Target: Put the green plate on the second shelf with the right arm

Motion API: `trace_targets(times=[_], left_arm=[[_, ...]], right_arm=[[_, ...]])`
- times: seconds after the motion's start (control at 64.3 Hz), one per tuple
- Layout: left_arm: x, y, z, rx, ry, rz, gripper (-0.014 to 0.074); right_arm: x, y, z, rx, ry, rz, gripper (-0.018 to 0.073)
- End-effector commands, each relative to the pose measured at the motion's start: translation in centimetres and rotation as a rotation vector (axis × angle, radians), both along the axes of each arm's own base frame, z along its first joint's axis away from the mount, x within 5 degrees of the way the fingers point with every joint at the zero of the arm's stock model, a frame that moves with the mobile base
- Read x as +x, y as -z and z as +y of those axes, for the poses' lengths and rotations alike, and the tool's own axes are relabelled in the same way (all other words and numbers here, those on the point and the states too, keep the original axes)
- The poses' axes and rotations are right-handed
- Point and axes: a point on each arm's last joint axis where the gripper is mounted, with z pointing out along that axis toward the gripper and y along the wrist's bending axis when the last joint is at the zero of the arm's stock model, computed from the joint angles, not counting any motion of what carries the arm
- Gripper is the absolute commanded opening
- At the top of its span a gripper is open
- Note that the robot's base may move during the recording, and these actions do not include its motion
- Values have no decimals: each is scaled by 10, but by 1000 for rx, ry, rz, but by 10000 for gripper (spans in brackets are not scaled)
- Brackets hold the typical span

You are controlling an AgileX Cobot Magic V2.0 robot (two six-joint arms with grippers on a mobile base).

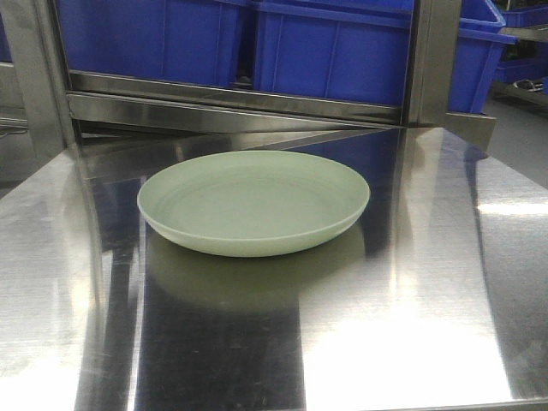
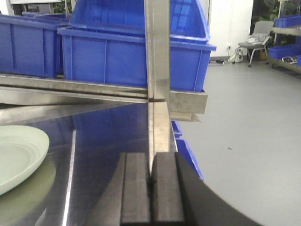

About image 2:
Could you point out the blue tilted bin inside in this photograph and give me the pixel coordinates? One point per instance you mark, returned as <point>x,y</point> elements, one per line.
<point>187,20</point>

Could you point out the blue plastic bin left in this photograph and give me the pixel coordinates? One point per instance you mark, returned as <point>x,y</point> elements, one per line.
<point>31,46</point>

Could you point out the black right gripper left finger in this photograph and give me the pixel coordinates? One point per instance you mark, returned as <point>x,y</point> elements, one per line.
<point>135,198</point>

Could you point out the distant blue bin lower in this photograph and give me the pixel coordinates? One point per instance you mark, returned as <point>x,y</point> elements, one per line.
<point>279,52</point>

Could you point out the distant blue bin upper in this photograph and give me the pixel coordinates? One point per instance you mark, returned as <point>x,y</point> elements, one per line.
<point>288,21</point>

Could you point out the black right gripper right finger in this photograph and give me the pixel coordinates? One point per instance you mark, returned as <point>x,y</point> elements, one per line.
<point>180,198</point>

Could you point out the grey office chair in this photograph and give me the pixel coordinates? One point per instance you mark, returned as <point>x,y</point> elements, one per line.
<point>257,40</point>

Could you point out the blue bin below shelf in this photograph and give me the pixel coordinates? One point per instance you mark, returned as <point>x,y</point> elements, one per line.
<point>184,148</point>

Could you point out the light green plate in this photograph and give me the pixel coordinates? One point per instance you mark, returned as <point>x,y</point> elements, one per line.
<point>22,151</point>

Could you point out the distant blue bin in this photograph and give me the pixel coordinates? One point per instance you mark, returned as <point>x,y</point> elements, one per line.
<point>288,21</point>
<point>279,52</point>

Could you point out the blue plastic bin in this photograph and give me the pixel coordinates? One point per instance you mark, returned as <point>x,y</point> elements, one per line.
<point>121,59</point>
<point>31,46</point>

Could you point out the blue plastic bin front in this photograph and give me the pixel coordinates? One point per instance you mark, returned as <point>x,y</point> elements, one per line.
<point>121,59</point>

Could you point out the stainless steel shelf rack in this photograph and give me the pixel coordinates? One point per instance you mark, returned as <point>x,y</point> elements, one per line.
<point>163,103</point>

